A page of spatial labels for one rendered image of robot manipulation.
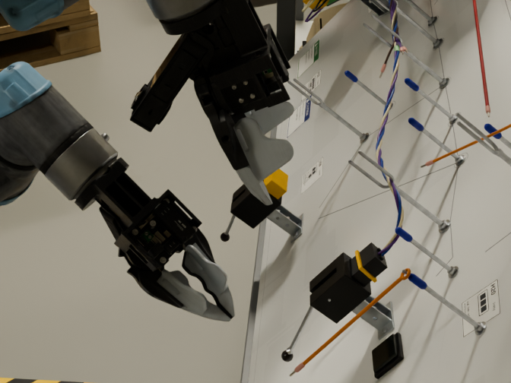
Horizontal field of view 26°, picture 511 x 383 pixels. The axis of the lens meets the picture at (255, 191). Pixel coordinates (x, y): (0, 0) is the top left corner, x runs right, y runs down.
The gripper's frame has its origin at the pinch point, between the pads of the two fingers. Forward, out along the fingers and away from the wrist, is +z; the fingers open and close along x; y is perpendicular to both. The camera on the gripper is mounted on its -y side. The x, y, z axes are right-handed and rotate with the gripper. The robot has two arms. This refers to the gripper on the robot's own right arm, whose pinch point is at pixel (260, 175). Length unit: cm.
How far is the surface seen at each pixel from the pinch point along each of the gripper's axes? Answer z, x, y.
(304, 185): 29, 44, -7
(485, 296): 17.3, -8.4, 17.2
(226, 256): 101, 146, -61
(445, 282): 19.3, -1.5, 13.1
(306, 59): 28, 85, -6
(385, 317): 21.8, -0.9, 5.4
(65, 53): 68, 252, -114
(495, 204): 15.7, 4.1, 20.7
